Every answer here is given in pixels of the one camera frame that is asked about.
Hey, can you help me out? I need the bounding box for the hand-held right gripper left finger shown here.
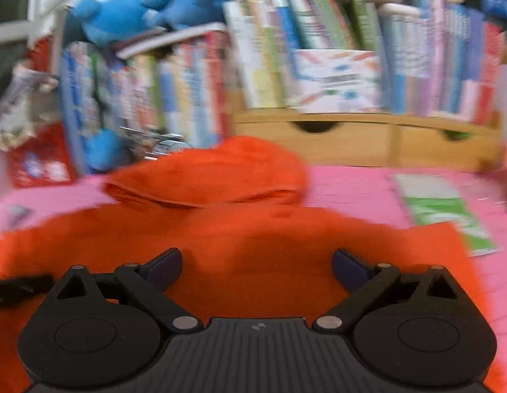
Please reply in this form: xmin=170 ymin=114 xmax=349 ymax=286
xmin=52 ymin=248 xmax=203 ymax=334

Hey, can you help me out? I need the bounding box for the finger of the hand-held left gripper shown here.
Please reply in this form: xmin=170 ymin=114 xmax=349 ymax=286
xmin=0 ymin=274 xmax=54 ymax=306

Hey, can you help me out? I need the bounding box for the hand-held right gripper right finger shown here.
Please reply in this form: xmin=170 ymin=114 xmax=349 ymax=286
xmin=313 ymin=248 xmax=469 ymax=333

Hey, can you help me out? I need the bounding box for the orange puffer jacket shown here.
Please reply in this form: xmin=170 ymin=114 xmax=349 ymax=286
xmin=0 ymin=136 xmax=507 ymax=393

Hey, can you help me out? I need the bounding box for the pink blanket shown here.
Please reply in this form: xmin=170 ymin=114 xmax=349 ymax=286
xmin=0 ymin=165 xmax=507 ymax=379

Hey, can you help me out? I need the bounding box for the green white booklet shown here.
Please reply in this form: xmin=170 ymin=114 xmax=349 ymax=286
xmin=392 ymin=172 xmax=500 ymax=257

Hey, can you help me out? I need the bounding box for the black model bicycle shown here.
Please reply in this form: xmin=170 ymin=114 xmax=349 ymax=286
xmin=119 ymin=126 xmax=193 ymax=161

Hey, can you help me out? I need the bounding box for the wooden drawer organizer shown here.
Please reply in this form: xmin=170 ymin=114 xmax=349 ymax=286
xmin=232 ymin=107 xmax=505 ymax=171

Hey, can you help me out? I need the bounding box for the red plastic crate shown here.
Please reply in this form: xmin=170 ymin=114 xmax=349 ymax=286
xmin=7 ymin=122 xmax=76 ymax=190

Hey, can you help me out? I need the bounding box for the blue plush ball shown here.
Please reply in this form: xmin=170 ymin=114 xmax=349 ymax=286
xmin=87 ymin=128 xmax=124 ymax=171

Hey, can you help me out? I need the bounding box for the row of colourful paperback books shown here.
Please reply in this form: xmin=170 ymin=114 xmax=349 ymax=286
xmin=113 ymin=32 xmax=232 ymax=149

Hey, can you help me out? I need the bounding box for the stack of magazines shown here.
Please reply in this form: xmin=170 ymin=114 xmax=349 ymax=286
xmin=0 ymin=61 xmax=60 ymax=153

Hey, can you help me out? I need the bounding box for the white patterned box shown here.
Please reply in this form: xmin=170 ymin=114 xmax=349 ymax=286
xmin=293 ymin=48 xmax=384 ymax=114

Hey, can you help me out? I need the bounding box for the row of tall blue books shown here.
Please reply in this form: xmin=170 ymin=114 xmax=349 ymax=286
xmin=58 ymin=42 xmax=115 ymax=175

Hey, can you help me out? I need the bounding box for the white shelf board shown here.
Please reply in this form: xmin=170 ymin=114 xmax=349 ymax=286
xmin=114 ymin=22 xmax=227 ymax=60

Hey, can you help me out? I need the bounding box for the row of pastel books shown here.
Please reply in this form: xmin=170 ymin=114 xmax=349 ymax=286
xmin=380 ymin=0 xmax=507 ymax=126

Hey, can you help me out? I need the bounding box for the row of thin green books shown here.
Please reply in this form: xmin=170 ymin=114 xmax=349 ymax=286
xmin=224 ymin=0 xmax=382 ymax=110

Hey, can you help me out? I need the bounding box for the white window frame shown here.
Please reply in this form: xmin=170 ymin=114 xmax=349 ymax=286
xmin=0 ymin=0 xmax=115 ymax=47

